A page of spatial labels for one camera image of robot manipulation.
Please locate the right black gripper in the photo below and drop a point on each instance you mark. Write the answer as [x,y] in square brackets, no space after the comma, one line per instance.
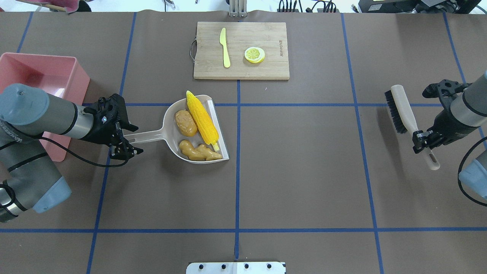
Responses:
[444,123]

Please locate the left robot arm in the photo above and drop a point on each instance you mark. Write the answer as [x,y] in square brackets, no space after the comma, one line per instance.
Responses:
[36,183]

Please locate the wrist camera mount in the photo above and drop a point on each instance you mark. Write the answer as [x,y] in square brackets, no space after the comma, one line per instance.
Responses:
[445,90]
[115,105]

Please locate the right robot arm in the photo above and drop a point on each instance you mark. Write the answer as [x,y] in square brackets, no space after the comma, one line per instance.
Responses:
[464,110]

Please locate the yellow plastic knife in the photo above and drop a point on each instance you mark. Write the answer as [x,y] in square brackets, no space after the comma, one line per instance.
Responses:
[223,42]

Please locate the wooden cutting board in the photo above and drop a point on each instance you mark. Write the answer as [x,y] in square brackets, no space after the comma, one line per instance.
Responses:
[270,36]

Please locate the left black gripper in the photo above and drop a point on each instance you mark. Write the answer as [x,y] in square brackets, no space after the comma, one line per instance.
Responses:
[102,133]

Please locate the white metal base plate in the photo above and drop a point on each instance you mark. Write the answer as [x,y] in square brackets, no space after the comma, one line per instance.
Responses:
[253,267]

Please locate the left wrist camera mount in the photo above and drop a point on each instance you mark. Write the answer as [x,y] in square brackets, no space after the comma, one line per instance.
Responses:
[115,105]

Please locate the beige hand brush black bristles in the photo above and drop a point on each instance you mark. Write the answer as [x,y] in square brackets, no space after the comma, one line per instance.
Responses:
[404,120]

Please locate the beige plastic dustpan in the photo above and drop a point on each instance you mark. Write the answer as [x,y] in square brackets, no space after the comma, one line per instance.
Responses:
[170,133]

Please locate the aluminium frame post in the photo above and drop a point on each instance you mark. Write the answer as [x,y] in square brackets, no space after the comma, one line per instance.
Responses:
[237,8]

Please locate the yellow lemon slices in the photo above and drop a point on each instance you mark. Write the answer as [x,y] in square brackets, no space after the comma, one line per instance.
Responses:
[255,55]

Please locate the tan toy ginger root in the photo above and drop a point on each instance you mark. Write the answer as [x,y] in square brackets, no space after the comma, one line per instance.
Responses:
[200,153]

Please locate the brown toy potato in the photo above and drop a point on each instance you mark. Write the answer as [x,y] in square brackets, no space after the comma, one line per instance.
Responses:
[185,123]

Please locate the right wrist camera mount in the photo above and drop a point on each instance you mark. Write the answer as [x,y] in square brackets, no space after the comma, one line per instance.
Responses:
[445,90]

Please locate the pink plastic bin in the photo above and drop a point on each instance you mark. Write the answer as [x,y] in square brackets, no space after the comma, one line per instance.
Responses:
[45,72]

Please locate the yellow toy corn cob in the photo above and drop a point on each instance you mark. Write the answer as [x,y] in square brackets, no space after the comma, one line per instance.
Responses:
[203,121]

